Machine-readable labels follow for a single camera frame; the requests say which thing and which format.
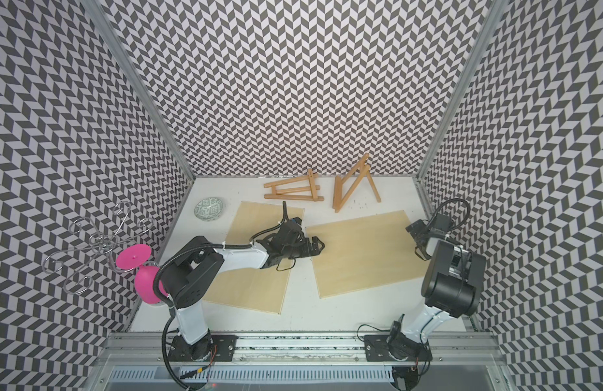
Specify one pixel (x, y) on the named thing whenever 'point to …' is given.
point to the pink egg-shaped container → (134, 257)
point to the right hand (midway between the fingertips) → (416, 238)
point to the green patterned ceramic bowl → (209, 208)
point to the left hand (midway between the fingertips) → (316, 249)
